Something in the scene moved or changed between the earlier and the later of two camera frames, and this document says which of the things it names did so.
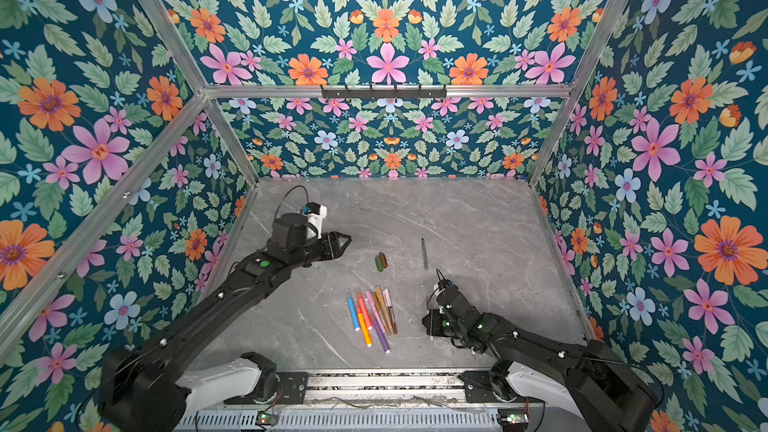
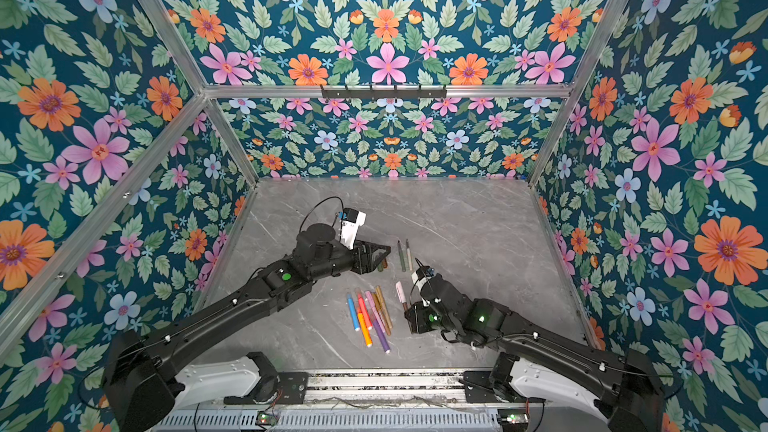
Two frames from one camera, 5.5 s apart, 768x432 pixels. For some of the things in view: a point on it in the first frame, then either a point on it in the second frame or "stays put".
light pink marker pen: x=391 y=310 to x=400 y=292
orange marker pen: x=365 y=330 stays put
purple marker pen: x=381 y=336 stays put
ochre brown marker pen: x=384 y=310 stays put
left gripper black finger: x=334 y=244 to x=367 y=256
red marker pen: x=363 y=309 stays put
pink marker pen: x=375 y=310 stays put
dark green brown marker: x=425 y=259 to x=402 y=259
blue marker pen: x=353 y=312 stays put
